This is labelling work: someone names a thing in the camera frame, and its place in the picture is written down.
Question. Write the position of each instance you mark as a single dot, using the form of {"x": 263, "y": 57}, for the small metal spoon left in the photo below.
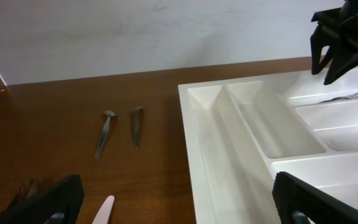
{"x": 104, "y": 133}

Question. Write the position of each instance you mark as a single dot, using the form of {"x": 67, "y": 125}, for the small metal spoon right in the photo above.
{"x": 136, "y": 126}

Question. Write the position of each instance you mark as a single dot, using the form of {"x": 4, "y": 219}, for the small metal spoon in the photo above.
{"x": 136, "y": 126}
{"x": 104, "y": 133}

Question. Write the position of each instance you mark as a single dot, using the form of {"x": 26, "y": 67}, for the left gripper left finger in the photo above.
{"x": 61, "y": 203}

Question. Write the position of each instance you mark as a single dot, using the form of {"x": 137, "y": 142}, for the pink plastic knife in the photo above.
{"x": 103, "y": 214}

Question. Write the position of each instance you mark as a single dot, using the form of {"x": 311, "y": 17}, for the white cutlery tray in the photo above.
{"x": 241, "y": 132}

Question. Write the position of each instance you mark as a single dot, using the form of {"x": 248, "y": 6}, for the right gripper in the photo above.
{"x": 338, "y": 23}

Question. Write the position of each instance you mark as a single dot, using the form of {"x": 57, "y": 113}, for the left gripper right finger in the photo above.
{"x": 299, "y": 202}

